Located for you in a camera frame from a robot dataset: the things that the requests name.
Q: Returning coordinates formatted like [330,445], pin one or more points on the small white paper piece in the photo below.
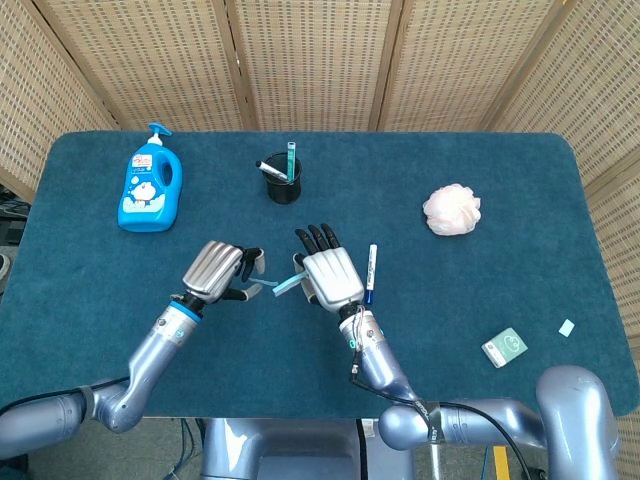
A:
[566,327]

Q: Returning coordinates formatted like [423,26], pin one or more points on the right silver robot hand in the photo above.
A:
[330,277]

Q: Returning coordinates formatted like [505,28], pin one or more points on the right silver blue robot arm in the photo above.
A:
[570,410]

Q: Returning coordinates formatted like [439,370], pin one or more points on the wicker folding screen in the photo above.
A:
[320,60]

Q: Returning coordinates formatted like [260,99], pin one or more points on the small green card box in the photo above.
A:
[505,346]

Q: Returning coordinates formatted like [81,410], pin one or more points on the blue cartoon pump bottle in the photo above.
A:
[147,195]

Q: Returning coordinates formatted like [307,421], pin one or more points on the black capped white marker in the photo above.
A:
[270,168]

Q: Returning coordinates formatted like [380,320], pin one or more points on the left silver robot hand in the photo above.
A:
[212,270]

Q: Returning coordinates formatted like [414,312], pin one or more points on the blue capped white marker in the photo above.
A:
[371,270]

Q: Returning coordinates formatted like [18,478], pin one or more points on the black pen cup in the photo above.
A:
[284,192]

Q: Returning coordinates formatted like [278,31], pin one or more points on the silver blue robot torso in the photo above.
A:
[280,450]

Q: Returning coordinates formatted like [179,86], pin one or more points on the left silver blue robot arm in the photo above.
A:
[150,355]

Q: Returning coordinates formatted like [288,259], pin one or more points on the green white marker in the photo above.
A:
[290,160]

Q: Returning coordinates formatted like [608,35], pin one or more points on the pale pink bath loofah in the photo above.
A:
[452,210]

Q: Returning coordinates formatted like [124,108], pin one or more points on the blue carpet table mat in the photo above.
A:
[450,280]

